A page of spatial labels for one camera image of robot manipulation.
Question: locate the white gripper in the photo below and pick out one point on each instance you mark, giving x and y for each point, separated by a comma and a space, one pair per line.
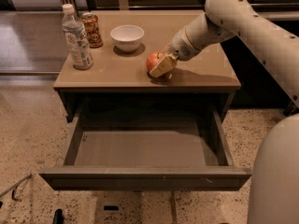
179, 48

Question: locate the red apple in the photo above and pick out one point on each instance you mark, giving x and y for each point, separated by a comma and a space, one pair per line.
153, 59

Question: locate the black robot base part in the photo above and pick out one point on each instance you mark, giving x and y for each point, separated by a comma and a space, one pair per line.
58, 217

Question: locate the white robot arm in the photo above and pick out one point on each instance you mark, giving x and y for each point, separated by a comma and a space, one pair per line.
274, 189

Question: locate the brown cabinet with counter top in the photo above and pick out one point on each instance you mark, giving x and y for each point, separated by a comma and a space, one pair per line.
114, 70

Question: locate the open grey top drawer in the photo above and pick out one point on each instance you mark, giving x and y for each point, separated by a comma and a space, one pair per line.
146, 150

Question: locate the white ceramic bowl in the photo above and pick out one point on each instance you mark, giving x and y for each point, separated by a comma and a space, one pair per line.
127, 38

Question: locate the clear plastic water bottle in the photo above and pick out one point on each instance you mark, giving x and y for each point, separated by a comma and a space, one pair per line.
76, 39

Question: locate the brown drink can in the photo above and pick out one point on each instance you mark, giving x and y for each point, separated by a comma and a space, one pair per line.
90, 21

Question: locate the grey metal rod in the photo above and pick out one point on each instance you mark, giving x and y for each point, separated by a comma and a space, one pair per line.
12, 190

